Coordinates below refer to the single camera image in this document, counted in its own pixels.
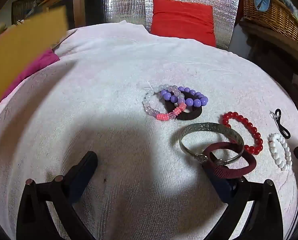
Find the red cushion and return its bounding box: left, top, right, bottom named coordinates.
left=150, top=0, right=217, bottom=47

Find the magenta pillow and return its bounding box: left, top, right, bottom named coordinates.
left=0, top=49, right=61, bottom=103

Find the yellow cardboard box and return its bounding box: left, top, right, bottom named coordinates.
left=0, top=5, right=69, bottom=115

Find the white bead bracelet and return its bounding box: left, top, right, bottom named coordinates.
left=268, top=133, right=293, bottom=171

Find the silver metal bangle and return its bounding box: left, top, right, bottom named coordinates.
left=179, top=122, right=245, bottom=166

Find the maroon hair tie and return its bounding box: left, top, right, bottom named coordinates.
left=203, top=142, right=257, bottom=179

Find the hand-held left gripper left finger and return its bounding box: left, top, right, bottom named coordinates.
left=16, top=151, right=98, bottom=240

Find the purple bead bracelet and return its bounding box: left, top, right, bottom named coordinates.
left=159, top=86, right=208, bottom=106

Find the black hair tie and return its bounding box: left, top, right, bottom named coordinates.
left=165, top=92, right=203, bottom=120

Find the dark wooden shelf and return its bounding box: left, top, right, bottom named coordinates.
left=238, top=20, right=298, bottom=98

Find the silver foil insulation sheet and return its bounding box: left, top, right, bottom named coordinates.
left=104, top=0, right=241, bottom=50

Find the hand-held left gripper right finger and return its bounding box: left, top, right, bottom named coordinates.
left=202, top=152, right=285, bottom=240

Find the clear and pink bead bracelet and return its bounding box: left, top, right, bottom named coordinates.
left=142, top=84, right=187, bottom=121

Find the black braided cord bracelet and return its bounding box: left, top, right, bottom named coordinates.
left=270, top=108, right=291, bottom=140

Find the wicker basket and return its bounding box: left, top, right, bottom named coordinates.
left=240, top=0, right=298, bottom=43

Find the white fluffy blanket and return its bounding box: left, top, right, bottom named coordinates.
left=0, top=20, right=298, bottom=240

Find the wooden cabinet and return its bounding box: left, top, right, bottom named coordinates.
left=39, top=0, right=107, bottom=29

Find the red bead bracelet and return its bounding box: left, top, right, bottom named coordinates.
left=222, top=111, right=264, bottom=155

